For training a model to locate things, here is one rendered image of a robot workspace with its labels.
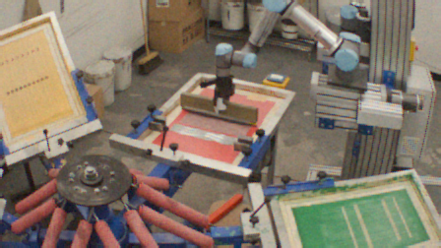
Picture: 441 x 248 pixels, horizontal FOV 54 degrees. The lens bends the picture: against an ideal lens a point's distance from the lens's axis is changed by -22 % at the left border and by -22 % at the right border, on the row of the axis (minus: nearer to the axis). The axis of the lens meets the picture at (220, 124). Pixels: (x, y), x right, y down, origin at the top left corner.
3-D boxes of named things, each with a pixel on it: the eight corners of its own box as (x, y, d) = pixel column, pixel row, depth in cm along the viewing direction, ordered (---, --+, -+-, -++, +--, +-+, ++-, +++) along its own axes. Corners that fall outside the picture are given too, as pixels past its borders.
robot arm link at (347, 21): (336, 26, 285) (337, 5, 278) (346, 21, 294) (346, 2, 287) (352, 31, 278) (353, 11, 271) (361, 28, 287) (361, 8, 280)
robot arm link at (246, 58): (260, 48, 255) (237, 44, 258) (253, 57, 246) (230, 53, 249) (259, 63, 259) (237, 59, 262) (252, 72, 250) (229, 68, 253)
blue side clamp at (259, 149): (259, 144, 256) (260, 131, 252) (269, 147, 254) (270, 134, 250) (234, 179, 232) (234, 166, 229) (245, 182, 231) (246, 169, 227)
